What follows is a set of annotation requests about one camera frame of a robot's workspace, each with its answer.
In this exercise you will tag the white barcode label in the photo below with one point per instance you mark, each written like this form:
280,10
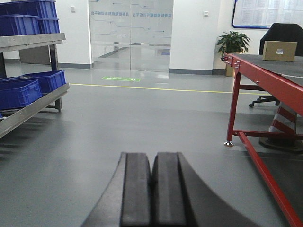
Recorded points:
279,51

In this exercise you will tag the blue crate lower front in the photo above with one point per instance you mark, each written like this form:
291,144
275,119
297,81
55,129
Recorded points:
19,93

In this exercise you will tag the red metal table frame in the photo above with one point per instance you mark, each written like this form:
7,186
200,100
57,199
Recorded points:
254,73

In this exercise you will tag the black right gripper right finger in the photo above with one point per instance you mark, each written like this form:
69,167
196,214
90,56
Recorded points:
182,199

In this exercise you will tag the green floor sign sticker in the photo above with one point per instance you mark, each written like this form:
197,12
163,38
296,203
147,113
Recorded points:
121,79

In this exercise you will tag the green potted plant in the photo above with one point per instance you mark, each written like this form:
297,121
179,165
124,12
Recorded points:
232,42

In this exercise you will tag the blue crate upper left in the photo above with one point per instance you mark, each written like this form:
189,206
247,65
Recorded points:
11,25

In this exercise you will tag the blue framed notice board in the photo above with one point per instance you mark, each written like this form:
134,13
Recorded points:
262,14

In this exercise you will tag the orange white traffic cone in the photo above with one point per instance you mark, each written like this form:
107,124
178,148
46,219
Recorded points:
284,122

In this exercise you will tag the blue crate lower back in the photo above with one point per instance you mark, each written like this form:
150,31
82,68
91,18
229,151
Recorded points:
48,80

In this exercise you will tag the black office chair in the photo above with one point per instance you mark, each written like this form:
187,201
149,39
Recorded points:
283,33

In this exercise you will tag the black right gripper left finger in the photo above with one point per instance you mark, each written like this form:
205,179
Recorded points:
126,201

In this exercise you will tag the steel shelving rack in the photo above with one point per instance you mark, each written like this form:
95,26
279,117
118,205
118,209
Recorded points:
53,100

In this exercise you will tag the glass sliding door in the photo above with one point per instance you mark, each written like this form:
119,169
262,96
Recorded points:
131,34

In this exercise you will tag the brown cardboard package box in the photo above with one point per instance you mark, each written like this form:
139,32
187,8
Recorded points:
270,47

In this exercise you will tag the blue crate top back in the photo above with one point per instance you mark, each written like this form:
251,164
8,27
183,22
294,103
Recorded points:
44,9

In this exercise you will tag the blue crate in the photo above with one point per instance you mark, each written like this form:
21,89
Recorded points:
48,80
11,25
44,9
19,93

